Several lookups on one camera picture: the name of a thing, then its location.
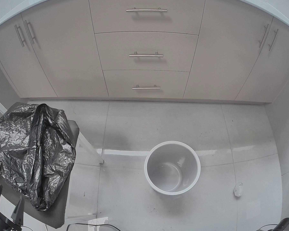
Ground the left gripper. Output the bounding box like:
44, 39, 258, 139
0, 184, 25, 231

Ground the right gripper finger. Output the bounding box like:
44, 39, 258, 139
278, 217, 289, 231

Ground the black plastic bag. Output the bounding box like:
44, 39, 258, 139
0, 103, 77, 211

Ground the white trash bin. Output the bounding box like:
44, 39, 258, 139
144, 141, 201, 196

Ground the white chair with grey seat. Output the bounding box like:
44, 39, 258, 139
0, 83, 104, 228

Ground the beige cabinet with drawers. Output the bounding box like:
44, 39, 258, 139
0, 0, 289, 103

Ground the black cable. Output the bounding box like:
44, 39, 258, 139
67, 223, 122, 231
260, 223, 280, 231

